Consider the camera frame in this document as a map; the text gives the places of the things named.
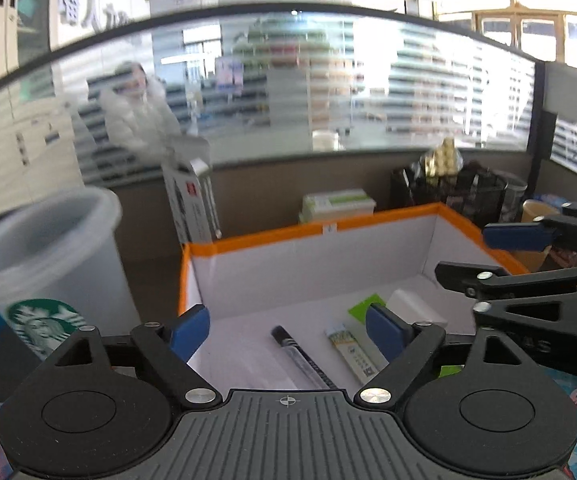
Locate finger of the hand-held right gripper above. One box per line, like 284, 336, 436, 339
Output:
482, 201, 577, 261
434, 260, 577, 305

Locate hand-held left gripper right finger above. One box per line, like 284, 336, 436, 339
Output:
353, 304, 539, 408

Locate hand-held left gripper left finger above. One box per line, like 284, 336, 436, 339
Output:
46, 304, 219, 408

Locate green sticky note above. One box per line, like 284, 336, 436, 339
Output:
347, 291, 464, 379

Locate white plastic block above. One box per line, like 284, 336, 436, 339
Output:
385, 287, 449, 329

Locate small striped carton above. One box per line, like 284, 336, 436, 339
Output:
324, 324, 385, 386

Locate black marker pen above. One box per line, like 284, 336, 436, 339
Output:
270, 326, 340, 391

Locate orange cardboard box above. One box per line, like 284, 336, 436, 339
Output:
177, 202, 534, 391

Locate beige paper cup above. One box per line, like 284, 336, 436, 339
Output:
521, 199, 564, 272

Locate round mesh pen cup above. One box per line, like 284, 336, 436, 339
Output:
503, 177, 529, 211

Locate blue patterned pack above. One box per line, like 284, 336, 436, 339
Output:
538, 192, 575, 207

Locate black mesh desk organizer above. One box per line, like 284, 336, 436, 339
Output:
391, 160, 509, 231

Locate grey upright carton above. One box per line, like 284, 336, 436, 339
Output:
161, 157, 223, 246

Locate green and white box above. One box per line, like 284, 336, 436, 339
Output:
298, 189, 376, 224

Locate clear plastic cup green logo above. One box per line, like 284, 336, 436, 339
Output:
0, 186, 142, 362

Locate striped glass partition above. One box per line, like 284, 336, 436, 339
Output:
0, 2, 544, 223

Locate silver wall lettering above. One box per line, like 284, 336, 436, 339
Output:
58, 0, 134, 32

